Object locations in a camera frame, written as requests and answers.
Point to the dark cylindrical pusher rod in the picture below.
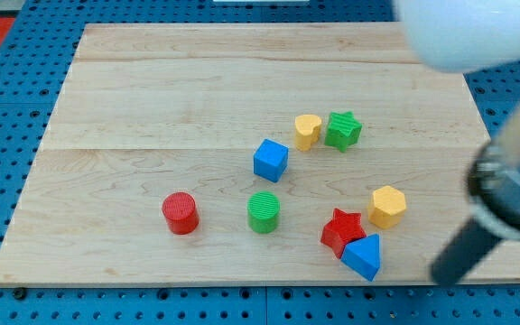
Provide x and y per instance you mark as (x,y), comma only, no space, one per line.
(470,245)

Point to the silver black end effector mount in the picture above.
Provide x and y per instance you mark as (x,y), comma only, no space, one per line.
(494,182)

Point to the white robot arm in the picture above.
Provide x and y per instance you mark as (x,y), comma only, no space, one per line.
(465,36)

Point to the blue triangle block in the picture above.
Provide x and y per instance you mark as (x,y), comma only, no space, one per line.
(364,256)

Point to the yellow hexagon block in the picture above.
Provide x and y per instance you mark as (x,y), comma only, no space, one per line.
(386,207)

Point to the red star block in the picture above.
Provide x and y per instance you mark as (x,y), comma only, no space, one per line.
(343,228)

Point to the green star block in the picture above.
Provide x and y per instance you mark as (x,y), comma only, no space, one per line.
(343,130)

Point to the yellow heart block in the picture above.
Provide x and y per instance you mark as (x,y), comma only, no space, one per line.
(307,131)

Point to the green cylinder block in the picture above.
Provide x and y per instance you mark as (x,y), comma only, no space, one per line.
(263,210)

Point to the blue cube block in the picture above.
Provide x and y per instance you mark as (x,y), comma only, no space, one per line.
(270,160)

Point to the wooden board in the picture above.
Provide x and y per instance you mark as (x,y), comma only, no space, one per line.
(147,110)

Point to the red cylinder block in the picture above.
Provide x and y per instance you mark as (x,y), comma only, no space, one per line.
(180,213)

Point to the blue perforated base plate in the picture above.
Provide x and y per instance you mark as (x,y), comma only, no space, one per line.
(38,39)

